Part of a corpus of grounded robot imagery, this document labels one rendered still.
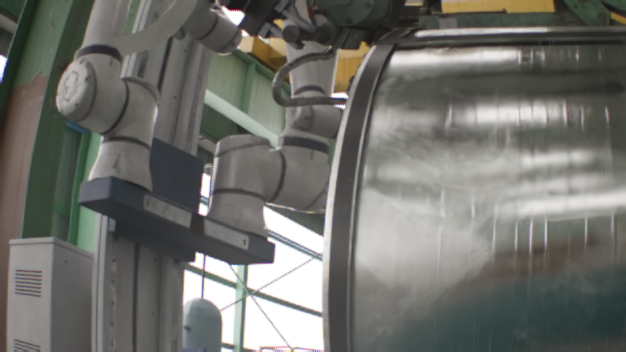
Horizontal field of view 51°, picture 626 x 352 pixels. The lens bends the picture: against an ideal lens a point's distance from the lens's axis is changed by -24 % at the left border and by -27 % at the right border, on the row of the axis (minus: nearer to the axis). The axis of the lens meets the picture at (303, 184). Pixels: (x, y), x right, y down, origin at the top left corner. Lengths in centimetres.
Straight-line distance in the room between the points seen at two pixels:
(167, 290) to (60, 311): 39
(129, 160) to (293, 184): 61
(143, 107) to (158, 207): 25
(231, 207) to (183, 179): 16
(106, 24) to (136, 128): 31
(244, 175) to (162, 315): 47
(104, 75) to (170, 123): 57
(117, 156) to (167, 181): 35
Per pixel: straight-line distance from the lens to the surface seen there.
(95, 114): 192
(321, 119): 213
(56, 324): 217
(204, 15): 182
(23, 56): 572
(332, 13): 178
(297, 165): 239
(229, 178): 231
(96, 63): 193
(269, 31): 172
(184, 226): 208
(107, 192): 190
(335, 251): 131
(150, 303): 230
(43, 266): 222
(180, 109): 244
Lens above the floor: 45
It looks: 17 degrees up
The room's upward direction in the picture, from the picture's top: 5 degrees clockwise
